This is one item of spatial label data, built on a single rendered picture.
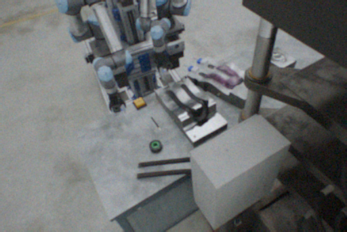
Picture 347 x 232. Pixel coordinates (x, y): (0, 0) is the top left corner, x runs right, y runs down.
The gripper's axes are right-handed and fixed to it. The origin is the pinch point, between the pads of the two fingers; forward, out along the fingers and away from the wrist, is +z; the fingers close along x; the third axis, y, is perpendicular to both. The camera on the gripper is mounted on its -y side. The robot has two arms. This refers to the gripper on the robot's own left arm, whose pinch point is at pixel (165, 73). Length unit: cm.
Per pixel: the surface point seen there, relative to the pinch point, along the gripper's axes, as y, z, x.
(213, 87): -28.1, 8.2, -20.9
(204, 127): -48.6, 9.1, 6.7
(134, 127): -14.0, 15.1, 39.0
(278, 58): -37, 10, -79
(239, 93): -46, 4, -27
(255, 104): -83, -45, 10
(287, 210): -113, 17, 7
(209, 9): 158, 95, -189
